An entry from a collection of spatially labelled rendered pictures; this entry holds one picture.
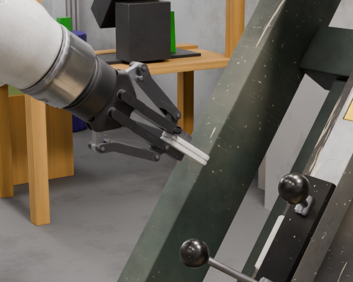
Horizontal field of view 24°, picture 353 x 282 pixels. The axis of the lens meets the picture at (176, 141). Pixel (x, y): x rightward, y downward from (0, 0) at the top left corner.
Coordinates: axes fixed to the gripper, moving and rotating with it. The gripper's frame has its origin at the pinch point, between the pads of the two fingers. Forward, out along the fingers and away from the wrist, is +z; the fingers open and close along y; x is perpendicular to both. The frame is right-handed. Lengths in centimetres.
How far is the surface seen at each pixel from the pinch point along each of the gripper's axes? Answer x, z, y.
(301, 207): 14.9, 9.5, 0.7
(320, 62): -2.7, 18.9, -23.4
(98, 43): -594, 334, -134
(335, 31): -2.7, 18.9, -29.1
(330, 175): 15.3, 11.5, -5.0
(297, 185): 21.1, 0.2, -0.2
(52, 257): -309, 204, 47
